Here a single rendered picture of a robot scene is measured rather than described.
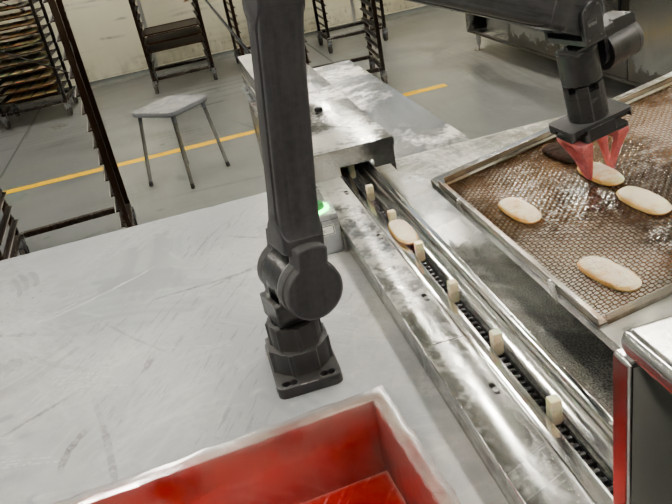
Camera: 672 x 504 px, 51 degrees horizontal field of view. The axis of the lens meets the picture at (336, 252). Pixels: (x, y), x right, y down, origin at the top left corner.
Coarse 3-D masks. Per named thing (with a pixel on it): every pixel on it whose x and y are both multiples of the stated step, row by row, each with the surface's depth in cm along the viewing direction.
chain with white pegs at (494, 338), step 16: (352, 176) 150; (368, 192) 137; (416, 256) 113; (432, 272) 110; (448, 288) 100; (464, 304) 99; (496, 336) 87; (496, 352) 88; (512, 368) 85; (528, 384) 82; (544, 400) 79; (560, 400) 74; (560, 416) 75; (576, 448) 72; (592, 464) 70; (608, 480) 68
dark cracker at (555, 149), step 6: (552, 144) 122; (558, 144) 121; (546, 150) 121; (552, 150) 120; (558, 150) 119; (564, 150) 118; (552, 156) 119; (558, 156) 118; (564, 156) 117; (570, 156) 116; (564, 162) 117; (570, 162) 116
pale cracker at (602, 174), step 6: (594, 162) 112; (594, 168) 110; (600, 168) 109; (606, 168) 108; (612, 168) 108; (582, 174) 111; (594, 174) 109; (600, 174) 108; (606, 174) 107; (612, 174) 107; (618, 174) 106; (594, 180) 108; (600, 180) 107; (606, 180) 106; (612, 180) 106; (618, 180) 105
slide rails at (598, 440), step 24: (360, 168) 151; (360, 192) 139; (384, 192) 137; (432, 288) 103; (456, 312) 96; (480, 312) 95; (480, 336) 90; (504, 336) 89; (528, 360) 84; (552, 384) 80; (528, 408) 77; (576, 408) 76; (552, 432) 73; (600, 432) 72; (576, 456) 70; (600, 456) 69
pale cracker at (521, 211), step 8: (504, 200) 112; (512, 200) 110; (520, 200) 110; (504, 208) 110; (512, 208) 108; (520, 208) 108; (528, 208) 107; (512, 216) 107; (520, 216) 106; (528, 216) 105; (536, 216) 105
